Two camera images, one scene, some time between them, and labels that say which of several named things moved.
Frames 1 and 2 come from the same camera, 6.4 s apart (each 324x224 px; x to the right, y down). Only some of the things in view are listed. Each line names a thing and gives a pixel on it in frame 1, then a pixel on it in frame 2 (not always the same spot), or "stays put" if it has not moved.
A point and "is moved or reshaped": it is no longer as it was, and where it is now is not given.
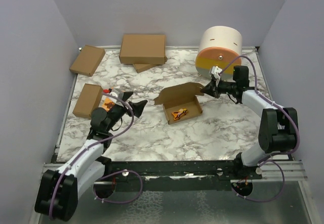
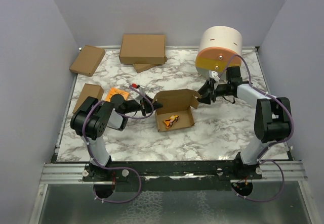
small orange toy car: x=179 y=114 → x=169 y=122
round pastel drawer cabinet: x=218 y=46 stays put
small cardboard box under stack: x=142 y=67 stays put
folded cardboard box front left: x=89 y=98 stays put
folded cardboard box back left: x=88 y=60 stays put
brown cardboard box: x=179 y=96 is moved or reshaped
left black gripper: x=137 y=107 → x=145 y=104
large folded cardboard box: x=143 y=49 stays put
